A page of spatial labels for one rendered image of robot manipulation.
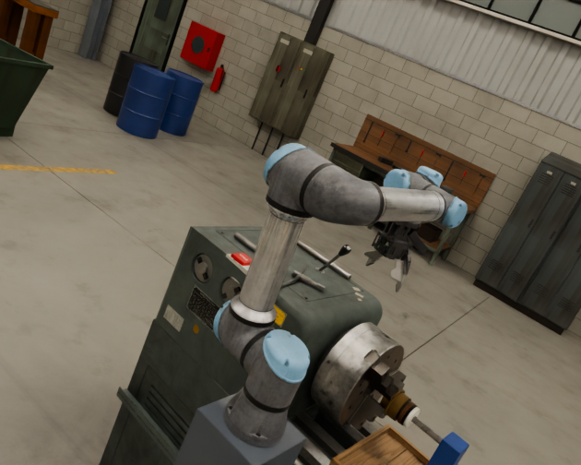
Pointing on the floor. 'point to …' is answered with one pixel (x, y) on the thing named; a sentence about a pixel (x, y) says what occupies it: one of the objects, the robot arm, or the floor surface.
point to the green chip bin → (5, 84)
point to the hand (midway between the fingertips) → (382, 279)
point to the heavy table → (37, 10)
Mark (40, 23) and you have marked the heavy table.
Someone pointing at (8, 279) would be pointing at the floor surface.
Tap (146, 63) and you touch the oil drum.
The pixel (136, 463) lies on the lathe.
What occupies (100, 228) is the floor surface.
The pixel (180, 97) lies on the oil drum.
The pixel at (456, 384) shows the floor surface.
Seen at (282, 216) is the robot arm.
